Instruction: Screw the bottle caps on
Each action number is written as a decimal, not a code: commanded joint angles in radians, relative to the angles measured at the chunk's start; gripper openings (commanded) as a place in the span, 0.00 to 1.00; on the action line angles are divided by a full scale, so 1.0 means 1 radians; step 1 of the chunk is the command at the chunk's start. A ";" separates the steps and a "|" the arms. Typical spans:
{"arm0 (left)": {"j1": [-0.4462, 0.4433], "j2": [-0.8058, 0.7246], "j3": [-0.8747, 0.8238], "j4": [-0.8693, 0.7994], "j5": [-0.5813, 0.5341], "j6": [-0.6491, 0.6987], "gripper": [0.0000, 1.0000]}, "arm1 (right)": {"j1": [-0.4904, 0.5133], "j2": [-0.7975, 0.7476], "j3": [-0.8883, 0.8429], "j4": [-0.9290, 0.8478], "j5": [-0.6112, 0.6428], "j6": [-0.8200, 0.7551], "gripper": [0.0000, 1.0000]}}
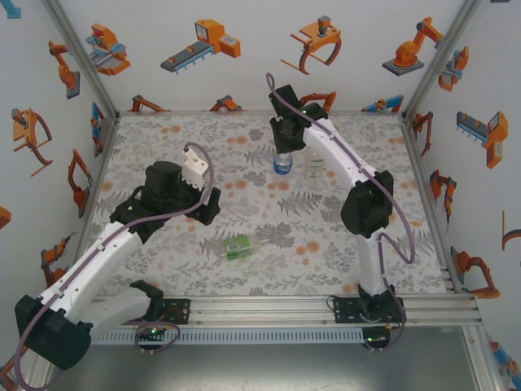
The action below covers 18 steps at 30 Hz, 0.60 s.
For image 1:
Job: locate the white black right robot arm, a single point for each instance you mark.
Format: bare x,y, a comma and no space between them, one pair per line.
368,264

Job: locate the aluminium table edge rail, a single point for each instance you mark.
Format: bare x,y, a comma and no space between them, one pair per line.
264,309

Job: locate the aluminium lower frame post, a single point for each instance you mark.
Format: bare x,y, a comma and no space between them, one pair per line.
484,366

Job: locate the aluminium frame post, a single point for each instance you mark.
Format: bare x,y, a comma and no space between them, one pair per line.
439,57
81,57
484,366

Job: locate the aluminium side frame rail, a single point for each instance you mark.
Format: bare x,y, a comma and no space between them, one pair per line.
99,181
429,203

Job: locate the clear bottle blue label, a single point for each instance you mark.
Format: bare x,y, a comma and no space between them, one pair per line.
283,166

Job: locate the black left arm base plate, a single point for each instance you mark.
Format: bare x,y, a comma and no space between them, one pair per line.
179,311

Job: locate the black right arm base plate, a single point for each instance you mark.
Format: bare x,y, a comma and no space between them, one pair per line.
344,309

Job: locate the clear bottle lime green label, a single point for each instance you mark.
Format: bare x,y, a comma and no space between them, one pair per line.
238,246

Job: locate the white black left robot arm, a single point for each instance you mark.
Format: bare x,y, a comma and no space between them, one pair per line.
81,281

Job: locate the clear bottle dark green label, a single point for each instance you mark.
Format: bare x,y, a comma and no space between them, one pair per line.
316,167

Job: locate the aluminium back frame rail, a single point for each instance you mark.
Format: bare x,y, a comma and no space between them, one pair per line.
203,112

